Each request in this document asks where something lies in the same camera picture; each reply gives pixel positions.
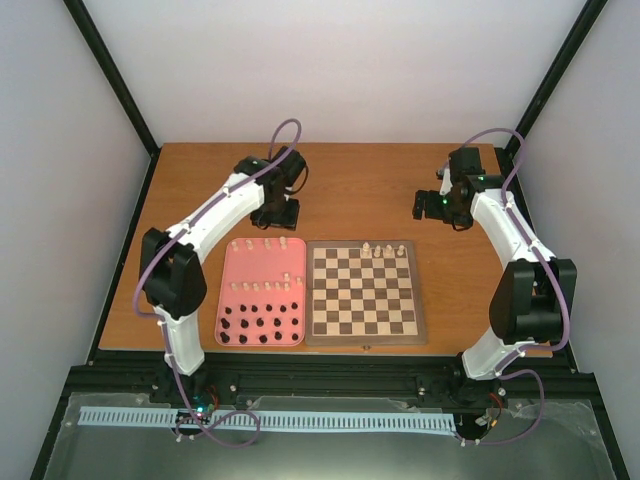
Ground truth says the white queen piece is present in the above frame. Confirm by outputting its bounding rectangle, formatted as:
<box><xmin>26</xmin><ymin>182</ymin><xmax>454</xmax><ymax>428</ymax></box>
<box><xmin>362</xmin><ymin>242</ymin><xmax>373</xmax><ymax>259</ymax></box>

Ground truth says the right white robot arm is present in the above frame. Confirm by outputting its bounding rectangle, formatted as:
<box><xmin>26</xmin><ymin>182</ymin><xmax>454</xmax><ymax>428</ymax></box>
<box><xmin>413</xmin><ymin>146</ymin><xmax>577</xmax><ymax>407</ymax></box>

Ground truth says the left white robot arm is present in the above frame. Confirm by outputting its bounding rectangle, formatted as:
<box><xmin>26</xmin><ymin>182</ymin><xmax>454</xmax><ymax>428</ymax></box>
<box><xmin>132</xmin><ymin>147</ymin><xmax>309</xmax><ymax>403</ymax></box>

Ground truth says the left circuit board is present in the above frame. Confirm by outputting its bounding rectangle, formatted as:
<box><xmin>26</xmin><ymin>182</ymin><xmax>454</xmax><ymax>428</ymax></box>
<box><xmin>193</xmin><ymin>385</ymin><xmax>220</xmax><ymax>417</ymax></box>

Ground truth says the pink plastic tray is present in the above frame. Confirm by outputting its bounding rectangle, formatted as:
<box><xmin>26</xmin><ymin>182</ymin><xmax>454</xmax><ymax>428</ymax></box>
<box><xmin>215</xmin><ymin>237</ymin><xmax>307</xmax><ymax>348</ymax></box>

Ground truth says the wooden chessboard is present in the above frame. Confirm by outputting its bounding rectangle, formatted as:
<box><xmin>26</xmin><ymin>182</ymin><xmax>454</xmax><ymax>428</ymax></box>
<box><xmin>305</xmin><ymin>240</ymin><xmax>427</xmax><ymax>349</ymax></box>

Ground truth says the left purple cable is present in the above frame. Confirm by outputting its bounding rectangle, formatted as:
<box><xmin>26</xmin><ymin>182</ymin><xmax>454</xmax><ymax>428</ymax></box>
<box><xmin>133</xmin><ymin>118</ymin><xmax>303</xmax><ymax>447</ymax></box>

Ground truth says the purple cable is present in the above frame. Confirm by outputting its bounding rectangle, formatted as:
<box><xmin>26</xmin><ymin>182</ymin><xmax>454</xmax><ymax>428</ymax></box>
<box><xmin>133</xmin><ymin>118</ymin><xmax>303</xmax><ymax>447</ymax></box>
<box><xmin>444</xmin><ymin>127</ymin><xmax>572</xmax><ymax>447</ymax></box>

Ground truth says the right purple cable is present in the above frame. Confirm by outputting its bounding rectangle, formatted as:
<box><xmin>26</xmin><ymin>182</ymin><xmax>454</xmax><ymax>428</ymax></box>
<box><xmin>444</xmin><ymin>127</ymin><xmax>572</xmax><ymax>447</ymax></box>

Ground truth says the black aluminium frame rail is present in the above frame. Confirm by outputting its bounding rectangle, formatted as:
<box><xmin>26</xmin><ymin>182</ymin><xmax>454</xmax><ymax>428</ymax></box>
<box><xmin>62</xmin><ymin>351</ymin><xmax>603</xmax><ymax>411</ymax></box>

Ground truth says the right black frame post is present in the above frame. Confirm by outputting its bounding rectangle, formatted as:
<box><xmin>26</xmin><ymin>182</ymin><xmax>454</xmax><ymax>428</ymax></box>
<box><xmin>516</xmin><ymin>0</ymin><xmax>608</xmax><ymax>138</ymax></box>

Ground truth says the black frame post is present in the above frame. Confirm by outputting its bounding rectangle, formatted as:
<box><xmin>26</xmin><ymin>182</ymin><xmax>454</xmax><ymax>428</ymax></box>
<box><xmin>62</xmin><ymin>0</ymin><xmax>162</xmax><ymax>157</ymax></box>
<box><xmin>516</xmin><ymin>0</ymin><xmax>608</xmax><ymax>138</ymax></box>

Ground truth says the light blue cable duct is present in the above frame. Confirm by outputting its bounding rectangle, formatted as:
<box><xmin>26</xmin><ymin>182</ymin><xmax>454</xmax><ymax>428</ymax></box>
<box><xmin>77</xmin><ymin>406</ymin><xmax>456</xmax><ymax>436</ymax></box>

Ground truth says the left black frame post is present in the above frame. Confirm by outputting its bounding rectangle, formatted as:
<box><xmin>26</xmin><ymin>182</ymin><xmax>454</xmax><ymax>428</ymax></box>
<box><xmin>62</xmin><ymin>0</ymin><xmax>162</xmax><ymax>157</ymax></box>

